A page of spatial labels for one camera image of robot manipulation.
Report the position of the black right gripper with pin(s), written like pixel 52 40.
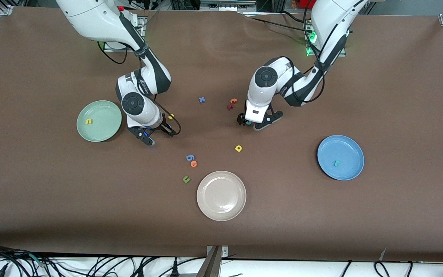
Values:
pixel 164 126

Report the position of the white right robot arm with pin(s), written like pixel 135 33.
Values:
pixel 137 104

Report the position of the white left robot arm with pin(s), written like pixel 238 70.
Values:
pixel 265 79

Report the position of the blue foam letter g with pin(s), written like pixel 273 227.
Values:
pixel 187 157

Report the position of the green plate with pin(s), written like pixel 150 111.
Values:
pixel 102 127

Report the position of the beige plate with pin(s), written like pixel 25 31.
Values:
pixel 221 196

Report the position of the blue plate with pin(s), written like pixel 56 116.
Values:
pixel 344 150

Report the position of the brown table cover sheet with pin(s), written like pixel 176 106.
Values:
pixel 221 231

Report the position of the grey equipment rack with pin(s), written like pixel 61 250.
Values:
pixel 225 5

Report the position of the red box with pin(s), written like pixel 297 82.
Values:
pixel 305 3

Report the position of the black power plug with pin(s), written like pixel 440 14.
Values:
pixel 174 269

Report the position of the white paper tag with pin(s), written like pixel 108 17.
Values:
pixel 383 254

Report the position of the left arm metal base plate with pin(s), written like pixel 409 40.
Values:
pixel 307 54

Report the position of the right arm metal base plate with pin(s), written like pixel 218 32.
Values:
pixel 143 23

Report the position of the metal table edge bracket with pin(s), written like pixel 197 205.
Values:
pixel 214 265

